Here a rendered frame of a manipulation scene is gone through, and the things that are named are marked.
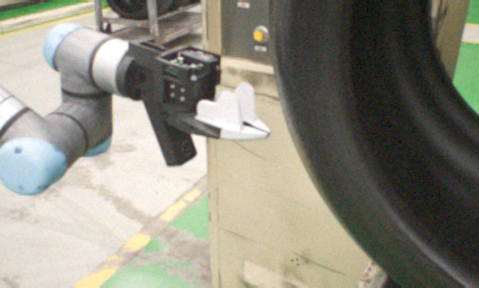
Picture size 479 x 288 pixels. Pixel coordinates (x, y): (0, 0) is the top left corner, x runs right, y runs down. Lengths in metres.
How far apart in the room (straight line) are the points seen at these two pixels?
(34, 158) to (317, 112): 0.36
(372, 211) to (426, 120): 0.27
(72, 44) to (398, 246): 0.50
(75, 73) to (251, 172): 0.68
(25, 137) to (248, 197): 0.79
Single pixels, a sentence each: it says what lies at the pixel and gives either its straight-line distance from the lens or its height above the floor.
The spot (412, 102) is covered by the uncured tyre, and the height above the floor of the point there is 1.03.
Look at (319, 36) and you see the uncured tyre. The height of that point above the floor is 1.17.
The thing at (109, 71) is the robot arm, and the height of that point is 1.06.
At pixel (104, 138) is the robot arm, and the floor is 0.93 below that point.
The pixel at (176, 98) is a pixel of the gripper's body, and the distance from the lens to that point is 0.60.
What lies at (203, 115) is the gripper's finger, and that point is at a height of 1.02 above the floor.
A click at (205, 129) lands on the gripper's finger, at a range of 0.57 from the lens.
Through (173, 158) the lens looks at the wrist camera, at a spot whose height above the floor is 0.95.
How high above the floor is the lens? 1.26
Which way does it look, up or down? 27 degrees down
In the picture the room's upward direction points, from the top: straight up
